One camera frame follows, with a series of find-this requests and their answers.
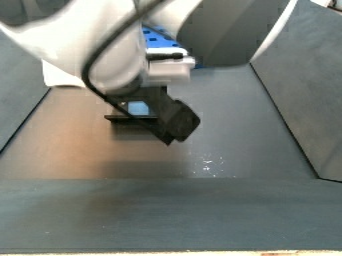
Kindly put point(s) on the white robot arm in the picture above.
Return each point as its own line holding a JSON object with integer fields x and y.
{"x": 89, "y": 41}

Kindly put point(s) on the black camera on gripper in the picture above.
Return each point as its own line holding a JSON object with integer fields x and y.
{"x": 176, "y": 119}

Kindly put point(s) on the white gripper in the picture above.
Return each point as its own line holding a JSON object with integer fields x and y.
{"x": 167, "y": 67}

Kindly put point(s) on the light blue rectangular block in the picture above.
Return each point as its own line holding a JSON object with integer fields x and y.
{"x": 137, "y": 108}

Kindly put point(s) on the blue foam shape board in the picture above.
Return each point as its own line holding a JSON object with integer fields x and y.
{"x": 157, "y": 40}

